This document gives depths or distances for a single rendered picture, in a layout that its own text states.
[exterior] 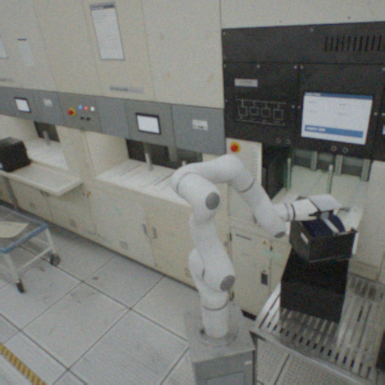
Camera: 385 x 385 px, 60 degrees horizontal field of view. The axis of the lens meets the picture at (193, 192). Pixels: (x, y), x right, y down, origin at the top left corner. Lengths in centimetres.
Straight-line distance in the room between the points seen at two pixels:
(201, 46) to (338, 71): 69
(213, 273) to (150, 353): 138
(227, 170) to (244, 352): 82
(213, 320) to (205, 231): 48
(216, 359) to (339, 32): 145
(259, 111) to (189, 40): 53
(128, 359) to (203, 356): 108
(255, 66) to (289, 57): 17
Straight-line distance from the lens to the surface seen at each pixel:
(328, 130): 168
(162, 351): 258
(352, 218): 218
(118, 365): 260
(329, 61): 162
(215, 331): 160
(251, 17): 173
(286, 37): 167
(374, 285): 198
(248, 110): 180
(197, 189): 108
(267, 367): 248
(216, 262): 130
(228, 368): 169
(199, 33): 188
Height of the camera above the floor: 207
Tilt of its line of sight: 29 degrees down
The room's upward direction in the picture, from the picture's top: 6 degrees counter-clockwise
